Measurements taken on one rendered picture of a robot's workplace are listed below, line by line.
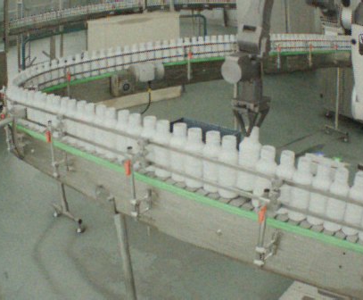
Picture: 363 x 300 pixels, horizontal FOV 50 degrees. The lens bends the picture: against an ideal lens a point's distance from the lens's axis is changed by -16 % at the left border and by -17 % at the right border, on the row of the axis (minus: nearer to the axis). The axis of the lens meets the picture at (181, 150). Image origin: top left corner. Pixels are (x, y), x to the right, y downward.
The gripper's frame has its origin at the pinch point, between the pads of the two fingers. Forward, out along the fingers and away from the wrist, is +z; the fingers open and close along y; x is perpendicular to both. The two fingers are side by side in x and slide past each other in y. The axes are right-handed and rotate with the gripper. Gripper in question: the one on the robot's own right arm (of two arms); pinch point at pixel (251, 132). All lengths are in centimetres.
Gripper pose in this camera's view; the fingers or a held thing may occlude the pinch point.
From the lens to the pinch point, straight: 116.7
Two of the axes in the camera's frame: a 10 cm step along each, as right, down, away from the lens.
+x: 7.7, 2.3, -5.9
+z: -0.1, 9.4, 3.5
